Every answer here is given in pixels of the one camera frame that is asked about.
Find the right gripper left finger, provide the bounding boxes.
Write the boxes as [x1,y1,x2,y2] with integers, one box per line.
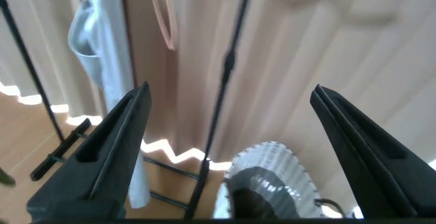
[27,80,153,220]

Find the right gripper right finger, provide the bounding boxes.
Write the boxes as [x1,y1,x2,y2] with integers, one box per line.
[309,84,436,219]

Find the pale grey shorts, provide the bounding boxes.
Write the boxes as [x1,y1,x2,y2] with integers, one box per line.
[64,0,153,210]

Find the pink clothes hanger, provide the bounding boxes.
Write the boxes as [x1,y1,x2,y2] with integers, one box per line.
[148,0,178,51]

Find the white laundry basket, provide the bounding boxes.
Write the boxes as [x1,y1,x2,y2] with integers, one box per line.
[213,141,347,219]

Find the black clothes rack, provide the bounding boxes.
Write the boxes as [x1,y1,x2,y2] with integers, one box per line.
[0,0,255,220]

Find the beige curtain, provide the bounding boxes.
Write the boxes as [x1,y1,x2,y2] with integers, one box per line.
[0,0,436,214]

